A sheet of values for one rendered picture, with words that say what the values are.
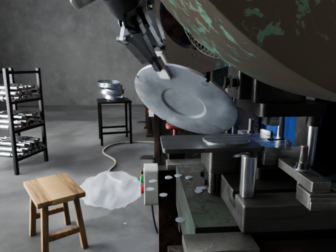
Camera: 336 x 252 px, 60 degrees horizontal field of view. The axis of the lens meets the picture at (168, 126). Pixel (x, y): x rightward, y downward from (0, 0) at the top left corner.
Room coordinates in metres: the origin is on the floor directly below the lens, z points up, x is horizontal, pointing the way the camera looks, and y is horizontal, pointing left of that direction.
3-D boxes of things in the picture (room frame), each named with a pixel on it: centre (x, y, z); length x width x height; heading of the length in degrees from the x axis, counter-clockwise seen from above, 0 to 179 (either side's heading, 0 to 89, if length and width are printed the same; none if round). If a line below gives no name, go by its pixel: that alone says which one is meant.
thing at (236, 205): (0.76, -0.28, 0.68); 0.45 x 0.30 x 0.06; 4
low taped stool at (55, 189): (1.49, 0.63, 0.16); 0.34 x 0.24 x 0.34; 36
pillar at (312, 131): (0.69, -0.35, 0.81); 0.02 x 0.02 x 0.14
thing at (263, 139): (0.76, -0.28, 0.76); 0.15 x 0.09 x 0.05; 4
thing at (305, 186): (0.60, -0.29, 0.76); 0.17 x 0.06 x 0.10; 4
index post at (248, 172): (0.58, -0.17, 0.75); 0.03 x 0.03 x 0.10; 4
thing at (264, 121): (0.76, -0.27, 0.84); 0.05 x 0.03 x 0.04; 4
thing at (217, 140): (0.75, -0.11, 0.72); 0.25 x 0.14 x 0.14; 94
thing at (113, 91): (3.72, 0.70, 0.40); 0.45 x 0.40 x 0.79; 16
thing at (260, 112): (0.76, -0.29, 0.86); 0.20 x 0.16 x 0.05; 4
